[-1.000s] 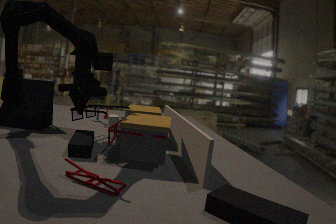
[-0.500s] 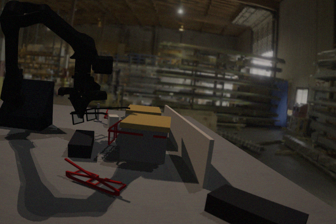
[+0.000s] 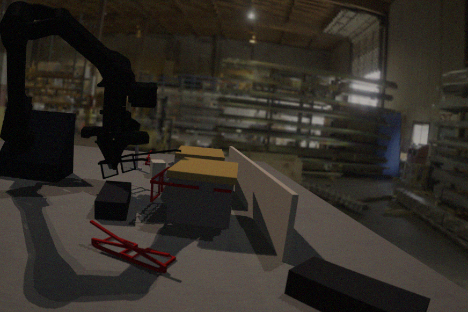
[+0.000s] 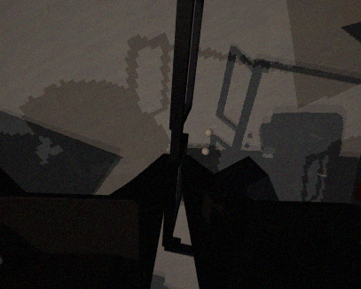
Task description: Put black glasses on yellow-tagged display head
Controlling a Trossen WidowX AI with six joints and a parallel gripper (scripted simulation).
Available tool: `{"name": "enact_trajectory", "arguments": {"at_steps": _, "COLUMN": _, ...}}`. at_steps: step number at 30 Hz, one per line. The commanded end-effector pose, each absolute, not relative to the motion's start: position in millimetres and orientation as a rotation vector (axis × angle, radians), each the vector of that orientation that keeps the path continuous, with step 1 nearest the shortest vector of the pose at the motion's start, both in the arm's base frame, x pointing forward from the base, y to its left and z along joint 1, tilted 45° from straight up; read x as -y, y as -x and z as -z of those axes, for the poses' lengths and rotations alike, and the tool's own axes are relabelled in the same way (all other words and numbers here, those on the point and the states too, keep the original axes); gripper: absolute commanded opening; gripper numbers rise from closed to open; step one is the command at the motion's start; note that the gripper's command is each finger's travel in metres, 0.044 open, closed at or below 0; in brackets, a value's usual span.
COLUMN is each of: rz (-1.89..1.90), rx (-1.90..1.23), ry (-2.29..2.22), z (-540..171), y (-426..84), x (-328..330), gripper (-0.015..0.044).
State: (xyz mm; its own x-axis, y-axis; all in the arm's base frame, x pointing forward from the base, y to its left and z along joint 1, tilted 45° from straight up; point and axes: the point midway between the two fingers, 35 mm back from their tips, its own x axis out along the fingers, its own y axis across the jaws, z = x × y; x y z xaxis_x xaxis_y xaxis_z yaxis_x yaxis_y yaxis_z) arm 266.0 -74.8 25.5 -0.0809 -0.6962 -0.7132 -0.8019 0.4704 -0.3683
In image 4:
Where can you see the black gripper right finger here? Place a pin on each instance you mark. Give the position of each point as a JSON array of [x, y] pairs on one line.
[[225, 225]]

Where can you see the black glasses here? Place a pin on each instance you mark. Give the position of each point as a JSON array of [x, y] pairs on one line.
[[186, 48]]

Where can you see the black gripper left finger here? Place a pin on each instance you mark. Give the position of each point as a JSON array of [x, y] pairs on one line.
[[127, 222]]

